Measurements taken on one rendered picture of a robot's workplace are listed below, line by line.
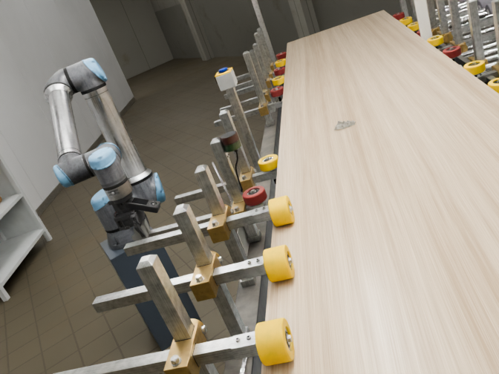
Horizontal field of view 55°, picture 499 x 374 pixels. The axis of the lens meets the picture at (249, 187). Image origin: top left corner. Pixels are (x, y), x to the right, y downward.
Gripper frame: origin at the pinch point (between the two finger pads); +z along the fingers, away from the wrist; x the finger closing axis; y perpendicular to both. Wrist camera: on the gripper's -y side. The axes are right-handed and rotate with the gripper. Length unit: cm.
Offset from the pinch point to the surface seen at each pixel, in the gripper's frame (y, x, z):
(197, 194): -14.7, -23.5, -2.2
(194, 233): -37, 48, -24
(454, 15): -144, -119, -18
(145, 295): -20, 52, -12
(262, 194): -45.8, 2.4, -7.2
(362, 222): -75, 35, -7
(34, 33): 274, -480, -90
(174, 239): -21.6, 26.5, -12.0
